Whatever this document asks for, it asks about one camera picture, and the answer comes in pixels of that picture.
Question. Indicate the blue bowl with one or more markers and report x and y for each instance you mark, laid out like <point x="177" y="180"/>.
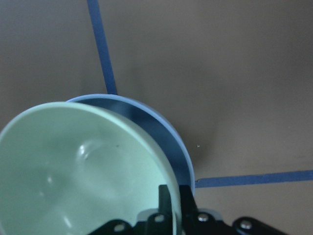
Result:
<point x="156" y="125"/>

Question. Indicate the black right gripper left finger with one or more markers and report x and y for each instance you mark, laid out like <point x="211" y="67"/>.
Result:
<point x="158" y="221"/>

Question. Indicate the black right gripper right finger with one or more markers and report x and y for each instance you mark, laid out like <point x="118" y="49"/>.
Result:
<point x="198" y="221"/>

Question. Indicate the green bowl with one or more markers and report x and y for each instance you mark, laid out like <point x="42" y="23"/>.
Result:
<point x="67" y="168"/>

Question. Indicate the brown paper table cover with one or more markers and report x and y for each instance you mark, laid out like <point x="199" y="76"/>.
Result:
<point x="234" y="77"/>

